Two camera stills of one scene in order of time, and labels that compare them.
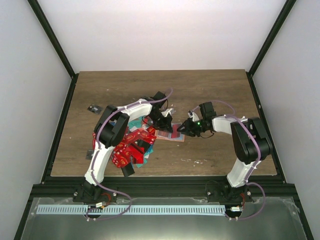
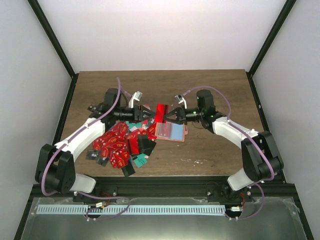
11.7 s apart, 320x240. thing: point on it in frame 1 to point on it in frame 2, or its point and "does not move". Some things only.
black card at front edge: (128, 169) does not move
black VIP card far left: (95, 108) does not move
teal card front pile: (146, 154) to (141, 160)
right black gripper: (188, 129) to (181, 114)
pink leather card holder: (174, 135) does not move
